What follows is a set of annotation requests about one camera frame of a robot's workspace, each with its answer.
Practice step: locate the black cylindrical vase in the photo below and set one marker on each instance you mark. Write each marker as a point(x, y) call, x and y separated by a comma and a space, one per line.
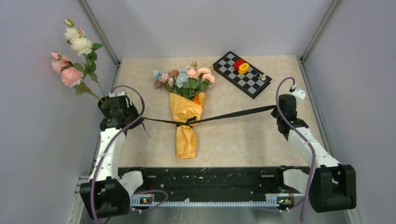
point(103, 103)

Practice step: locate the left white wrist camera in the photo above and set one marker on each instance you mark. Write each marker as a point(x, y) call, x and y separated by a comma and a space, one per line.
point(117, 94)

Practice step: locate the black white chessboard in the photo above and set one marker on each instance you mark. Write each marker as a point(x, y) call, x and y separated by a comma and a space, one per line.
point(247, 83)

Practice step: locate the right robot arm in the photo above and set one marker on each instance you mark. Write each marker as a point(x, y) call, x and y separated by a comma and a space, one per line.
point(332, 185)

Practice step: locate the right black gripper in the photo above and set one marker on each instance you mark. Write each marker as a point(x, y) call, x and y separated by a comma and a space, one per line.
point(274, 112)

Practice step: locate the red round toy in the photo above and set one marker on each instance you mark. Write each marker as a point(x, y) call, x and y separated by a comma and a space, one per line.
point(238, 63)

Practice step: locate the yellow ring toy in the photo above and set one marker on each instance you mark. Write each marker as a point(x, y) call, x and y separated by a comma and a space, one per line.
point(243, 68)

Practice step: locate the black ribbon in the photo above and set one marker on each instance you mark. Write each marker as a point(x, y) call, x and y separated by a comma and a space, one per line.
point(210, 119)

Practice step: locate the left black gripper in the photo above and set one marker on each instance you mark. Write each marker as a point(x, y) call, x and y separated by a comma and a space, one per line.
point(130, 106)

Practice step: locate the orange paper flower bouquet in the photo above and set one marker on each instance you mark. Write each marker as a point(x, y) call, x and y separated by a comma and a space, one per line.
point(187, 88)

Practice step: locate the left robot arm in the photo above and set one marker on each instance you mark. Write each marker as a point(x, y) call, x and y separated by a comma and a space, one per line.
point(103, 195)

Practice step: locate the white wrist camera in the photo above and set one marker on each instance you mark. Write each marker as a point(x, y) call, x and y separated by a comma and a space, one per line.
point(298, 93)
point(117, 94)

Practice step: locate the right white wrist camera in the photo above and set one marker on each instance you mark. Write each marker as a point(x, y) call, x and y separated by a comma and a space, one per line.
point(298, 93)

